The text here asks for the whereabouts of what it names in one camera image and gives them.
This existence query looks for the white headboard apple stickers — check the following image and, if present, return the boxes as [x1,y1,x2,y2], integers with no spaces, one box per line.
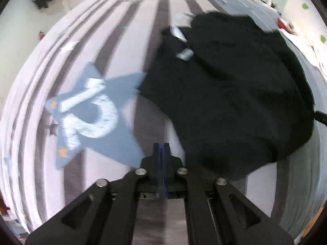
[282,0,326,66]

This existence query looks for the black clothes pile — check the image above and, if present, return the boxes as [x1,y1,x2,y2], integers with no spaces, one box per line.
[139,12,314,180]

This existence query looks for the striped star bed sheet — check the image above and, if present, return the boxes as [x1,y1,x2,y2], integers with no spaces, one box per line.
[1,0,326,233]

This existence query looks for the red fire extinguisher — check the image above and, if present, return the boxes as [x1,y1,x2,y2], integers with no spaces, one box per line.
[39,30,45,40]

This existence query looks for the white red garment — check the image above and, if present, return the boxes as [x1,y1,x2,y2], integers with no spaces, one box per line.
[277,18,297,35]

